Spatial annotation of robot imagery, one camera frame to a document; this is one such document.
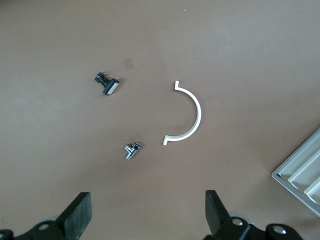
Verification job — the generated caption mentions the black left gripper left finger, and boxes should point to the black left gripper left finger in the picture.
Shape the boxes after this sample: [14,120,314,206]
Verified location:
[17,191,93,240]

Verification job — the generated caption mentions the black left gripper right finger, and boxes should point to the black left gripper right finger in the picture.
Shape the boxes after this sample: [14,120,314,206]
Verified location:
[203,189,261,240]

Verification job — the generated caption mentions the white drawer cabinet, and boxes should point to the white drawer cabinet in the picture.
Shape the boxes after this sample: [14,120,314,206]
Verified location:
[271,126,320,218]

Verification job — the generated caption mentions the chrome metal fitting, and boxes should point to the chrome metal fitting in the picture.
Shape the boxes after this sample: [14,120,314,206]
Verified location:
[123,141,142,161]

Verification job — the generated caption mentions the metal T-nut bolt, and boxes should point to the metal T-nut bolt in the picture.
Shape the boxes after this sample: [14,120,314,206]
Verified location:
[94,71,120,96]

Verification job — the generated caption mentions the translucent tape patch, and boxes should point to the translucent tape patch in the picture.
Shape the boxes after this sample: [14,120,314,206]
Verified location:
[123,57,135,70]

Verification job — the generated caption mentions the white semicircular bracket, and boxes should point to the white semicircular bracket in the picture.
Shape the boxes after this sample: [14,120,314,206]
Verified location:
[162,80,202,146]

